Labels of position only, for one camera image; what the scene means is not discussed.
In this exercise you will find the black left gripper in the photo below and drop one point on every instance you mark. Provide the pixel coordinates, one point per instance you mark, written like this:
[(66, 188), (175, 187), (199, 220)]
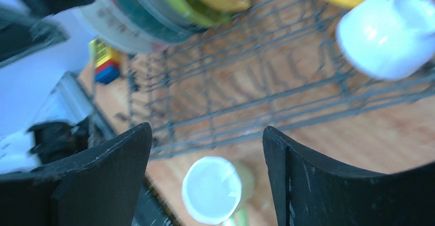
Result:
[(23, 34)]

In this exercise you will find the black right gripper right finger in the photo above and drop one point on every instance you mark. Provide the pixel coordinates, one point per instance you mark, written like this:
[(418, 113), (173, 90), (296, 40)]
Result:
[(310, 188)]

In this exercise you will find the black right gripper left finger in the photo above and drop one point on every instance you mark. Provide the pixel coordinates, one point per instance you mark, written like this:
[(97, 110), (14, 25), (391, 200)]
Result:
[(98, 186)]

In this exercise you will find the cream and pink plate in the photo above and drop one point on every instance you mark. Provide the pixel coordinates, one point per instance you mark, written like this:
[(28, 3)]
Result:
[(108, 23)]

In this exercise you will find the red and teal floral plate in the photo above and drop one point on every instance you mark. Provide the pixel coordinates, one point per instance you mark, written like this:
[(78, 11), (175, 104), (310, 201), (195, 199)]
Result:
[(148, 24)]

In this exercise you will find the yellow mug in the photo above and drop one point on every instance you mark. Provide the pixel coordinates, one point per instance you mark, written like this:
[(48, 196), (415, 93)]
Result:
[(215, 191)]

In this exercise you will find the teal rimmed plate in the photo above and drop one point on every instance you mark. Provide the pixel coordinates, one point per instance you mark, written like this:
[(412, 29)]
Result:
[(167, 15)]

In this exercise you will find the green scalloped plate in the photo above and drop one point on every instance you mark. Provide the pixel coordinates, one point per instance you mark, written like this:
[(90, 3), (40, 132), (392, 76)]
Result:
[(199, 13)]

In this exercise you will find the grey wire dish rack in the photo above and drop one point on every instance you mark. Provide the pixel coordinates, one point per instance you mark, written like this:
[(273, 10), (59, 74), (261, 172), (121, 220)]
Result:
[(276, 64)]

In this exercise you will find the white bowl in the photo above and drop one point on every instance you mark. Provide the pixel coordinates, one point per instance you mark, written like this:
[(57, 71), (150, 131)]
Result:
[(388, 39)]

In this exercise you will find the yellow red blue toy block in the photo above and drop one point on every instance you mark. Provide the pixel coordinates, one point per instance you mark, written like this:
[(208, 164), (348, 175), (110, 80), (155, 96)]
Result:
[(106, 61)]

